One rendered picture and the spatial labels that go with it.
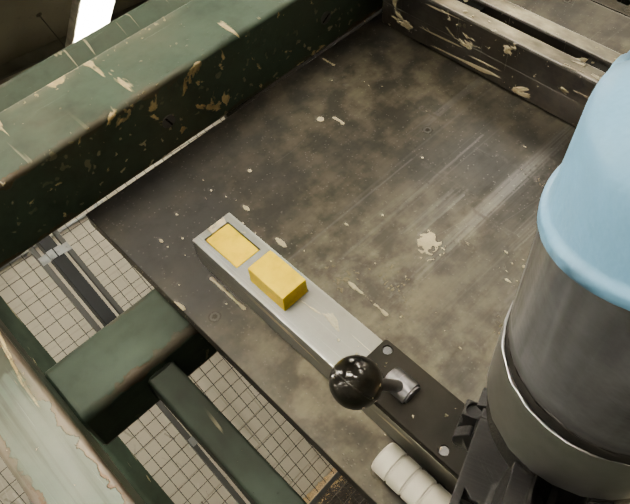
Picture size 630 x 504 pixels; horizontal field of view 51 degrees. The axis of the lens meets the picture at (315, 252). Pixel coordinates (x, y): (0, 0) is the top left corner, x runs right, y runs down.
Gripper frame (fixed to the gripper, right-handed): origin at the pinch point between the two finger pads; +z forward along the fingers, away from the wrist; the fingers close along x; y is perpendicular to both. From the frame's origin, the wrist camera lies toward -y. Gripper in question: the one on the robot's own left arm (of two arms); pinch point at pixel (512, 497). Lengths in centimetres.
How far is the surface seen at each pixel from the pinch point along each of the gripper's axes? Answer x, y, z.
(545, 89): -9, -49, 9
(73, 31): -340, -253, 227
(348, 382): -12.2, -1.6, -3.5
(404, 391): -9.7, -6.6, 6.2
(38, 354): -77, -8, 58
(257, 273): -26.5, -12.0, 6.2
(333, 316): -18.6, -11.6, 8.2
